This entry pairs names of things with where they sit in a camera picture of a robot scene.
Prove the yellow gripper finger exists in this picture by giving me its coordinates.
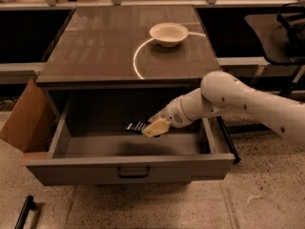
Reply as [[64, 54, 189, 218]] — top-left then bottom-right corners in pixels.
[[142, 118, 171, 137]]

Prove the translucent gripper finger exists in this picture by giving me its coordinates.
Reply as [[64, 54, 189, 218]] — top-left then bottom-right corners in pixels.
[[149, 108, 166, 123]]

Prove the dark blue rxbar wrapper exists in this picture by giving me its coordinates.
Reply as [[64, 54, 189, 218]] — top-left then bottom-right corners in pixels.
[[126, 120, 149, 134]]

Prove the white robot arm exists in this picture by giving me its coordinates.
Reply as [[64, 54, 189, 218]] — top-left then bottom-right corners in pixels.
[[142, 72, 305, 149]]

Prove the grey open top drawer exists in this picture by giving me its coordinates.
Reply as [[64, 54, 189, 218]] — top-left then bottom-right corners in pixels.
[[26, 97, 234, 185]]

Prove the grey cabinet with glossy top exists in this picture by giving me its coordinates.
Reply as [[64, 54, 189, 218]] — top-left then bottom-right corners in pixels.
[[36, 5, 220, 115]]

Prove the white paper bowl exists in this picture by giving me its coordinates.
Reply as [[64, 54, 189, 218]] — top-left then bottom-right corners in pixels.
[[150, 23, 189, 47]]

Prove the black bar beside cabinet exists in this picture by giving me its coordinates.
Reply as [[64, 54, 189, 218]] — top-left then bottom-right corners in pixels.
[[216, 116, 241, 164]]

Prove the brown cardboard panel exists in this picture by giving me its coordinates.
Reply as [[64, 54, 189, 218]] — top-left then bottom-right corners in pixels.
[[0, 80, 55, 153]]

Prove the black drawer handle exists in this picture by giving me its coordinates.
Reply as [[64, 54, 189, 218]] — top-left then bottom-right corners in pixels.
[[117, 166, 151, 179]]

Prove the black handle on floor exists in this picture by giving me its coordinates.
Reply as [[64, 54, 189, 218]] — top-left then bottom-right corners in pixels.
[[14, 196, 35, 229]]

